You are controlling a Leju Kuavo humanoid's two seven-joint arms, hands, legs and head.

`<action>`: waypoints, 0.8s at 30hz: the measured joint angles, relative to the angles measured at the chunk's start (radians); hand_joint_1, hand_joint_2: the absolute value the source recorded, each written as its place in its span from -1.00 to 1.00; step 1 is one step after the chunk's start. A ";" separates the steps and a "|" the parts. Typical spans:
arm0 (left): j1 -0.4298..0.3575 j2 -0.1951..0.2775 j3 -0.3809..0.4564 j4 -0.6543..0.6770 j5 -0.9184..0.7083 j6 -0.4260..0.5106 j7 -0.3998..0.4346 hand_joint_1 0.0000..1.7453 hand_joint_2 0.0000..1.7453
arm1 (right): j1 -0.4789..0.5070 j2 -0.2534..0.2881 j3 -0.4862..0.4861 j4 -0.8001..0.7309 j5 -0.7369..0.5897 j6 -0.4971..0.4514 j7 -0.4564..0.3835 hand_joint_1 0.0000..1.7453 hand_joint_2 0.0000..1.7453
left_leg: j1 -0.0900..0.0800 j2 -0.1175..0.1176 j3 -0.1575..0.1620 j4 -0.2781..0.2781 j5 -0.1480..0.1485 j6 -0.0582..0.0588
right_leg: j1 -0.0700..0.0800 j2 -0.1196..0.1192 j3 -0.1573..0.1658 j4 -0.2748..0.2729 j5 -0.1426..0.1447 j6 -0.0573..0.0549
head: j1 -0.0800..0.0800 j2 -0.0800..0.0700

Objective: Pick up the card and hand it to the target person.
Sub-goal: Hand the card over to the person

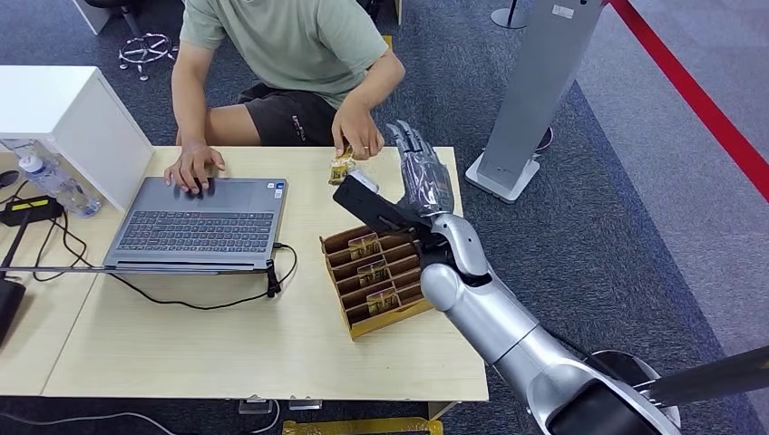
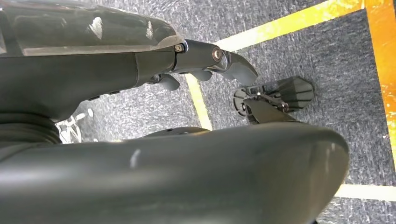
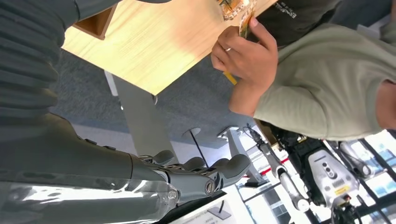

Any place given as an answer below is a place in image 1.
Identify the person's left hand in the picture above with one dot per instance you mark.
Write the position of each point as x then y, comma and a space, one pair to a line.
357, 129

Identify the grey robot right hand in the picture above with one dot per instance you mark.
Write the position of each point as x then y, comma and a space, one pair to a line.
423, 180

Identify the person's right hand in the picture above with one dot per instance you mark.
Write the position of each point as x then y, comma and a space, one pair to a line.
195, 168

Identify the person's right forearm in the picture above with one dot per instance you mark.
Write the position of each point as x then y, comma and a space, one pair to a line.
187, 114

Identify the person's left forearm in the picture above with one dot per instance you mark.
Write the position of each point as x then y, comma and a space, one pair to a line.
378, 81

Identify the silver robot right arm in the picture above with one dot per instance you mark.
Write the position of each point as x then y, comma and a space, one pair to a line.
498, 324

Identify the person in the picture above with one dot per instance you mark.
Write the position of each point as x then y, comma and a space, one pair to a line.
288, 48

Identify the wooden card holder rack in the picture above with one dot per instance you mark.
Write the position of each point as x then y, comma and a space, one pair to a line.
390, 318

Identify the grey laptop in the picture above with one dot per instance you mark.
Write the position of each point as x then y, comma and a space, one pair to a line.
198, 231

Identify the yellow floor tape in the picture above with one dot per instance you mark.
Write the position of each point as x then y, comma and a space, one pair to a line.
388, 42
360, 427

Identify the office chair chrome base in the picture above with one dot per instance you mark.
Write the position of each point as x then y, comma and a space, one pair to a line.
144, 51

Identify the clear plastic water bottle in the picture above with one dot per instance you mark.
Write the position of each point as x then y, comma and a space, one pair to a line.
60, 189

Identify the grey kiosk stand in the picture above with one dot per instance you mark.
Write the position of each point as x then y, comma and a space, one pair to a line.
528, 90

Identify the white cabinet box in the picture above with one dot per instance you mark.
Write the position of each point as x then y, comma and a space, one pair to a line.
60, 120

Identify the black power adapter yellow label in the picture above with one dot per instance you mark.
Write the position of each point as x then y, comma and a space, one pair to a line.
30, 210

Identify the grey stanchion round base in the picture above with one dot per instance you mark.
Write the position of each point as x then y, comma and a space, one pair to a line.
507, 18

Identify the black router with antenna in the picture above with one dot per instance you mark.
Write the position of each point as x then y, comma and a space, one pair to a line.
9, 306

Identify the red barrier belt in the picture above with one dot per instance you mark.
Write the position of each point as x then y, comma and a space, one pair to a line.
691, 96

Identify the chrome stanchion with dark pole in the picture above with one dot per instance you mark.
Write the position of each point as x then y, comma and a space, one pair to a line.
709, 375

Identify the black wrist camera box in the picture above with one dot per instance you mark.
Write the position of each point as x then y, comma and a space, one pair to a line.
372, 210

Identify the clear desk bracket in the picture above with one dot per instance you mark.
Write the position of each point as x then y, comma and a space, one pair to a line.
255, 406
304, 403

